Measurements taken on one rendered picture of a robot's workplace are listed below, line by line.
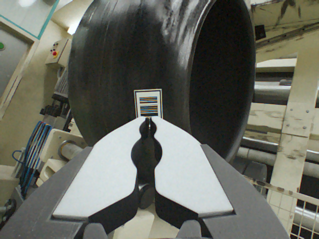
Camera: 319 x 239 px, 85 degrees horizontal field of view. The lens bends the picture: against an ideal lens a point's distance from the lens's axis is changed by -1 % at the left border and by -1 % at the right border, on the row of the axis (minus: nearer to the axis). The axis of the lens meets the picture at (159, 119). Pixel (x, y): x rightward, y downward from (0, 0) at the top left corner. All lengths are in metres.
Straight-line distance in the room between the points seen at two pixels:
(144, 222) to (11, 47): 0.87
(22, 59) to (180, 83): 0.82
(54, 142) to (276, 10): 0.92
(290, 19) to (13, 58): 1.15
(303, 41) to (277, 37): 0.10
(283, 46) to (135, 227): 0.87
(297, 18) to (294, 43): 0.09
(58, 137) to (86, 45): 0.31
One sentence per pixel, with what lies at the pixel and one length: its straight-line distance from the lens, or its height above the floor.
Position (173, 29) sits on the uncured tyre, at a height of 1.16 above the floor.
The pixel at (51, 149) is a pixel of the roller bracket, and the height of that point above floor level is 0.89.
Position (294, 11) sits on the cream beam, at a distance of 0.93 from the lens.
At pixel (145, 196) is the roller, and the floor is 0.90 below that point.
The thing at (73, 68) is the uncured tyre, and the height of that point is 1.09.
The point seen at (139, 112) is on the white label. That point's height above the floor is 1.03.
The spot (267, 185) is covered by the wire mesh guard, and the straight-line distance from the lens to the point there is 0.74.
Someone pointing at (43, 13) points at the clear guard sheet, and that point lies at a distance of 1.04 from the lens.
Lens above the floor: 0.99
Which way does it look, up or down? 9 degrees up
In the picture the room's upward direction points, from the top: 19 degrees clockwise
